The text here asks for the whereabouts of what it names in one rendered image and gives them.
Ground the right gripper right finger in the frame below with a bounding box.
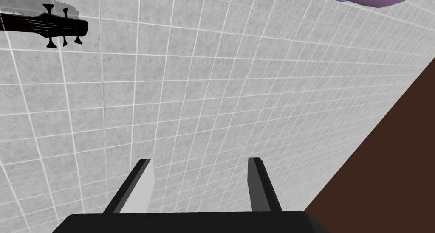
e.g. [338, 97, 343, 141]
[248, 157, 283, 213]

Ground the black guitar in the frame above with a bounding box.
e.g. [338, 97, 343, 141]
[0, 3, 89, 49]

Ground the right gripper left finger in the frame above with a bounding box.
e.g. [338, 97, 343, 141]
[102, 159, 155, 214]

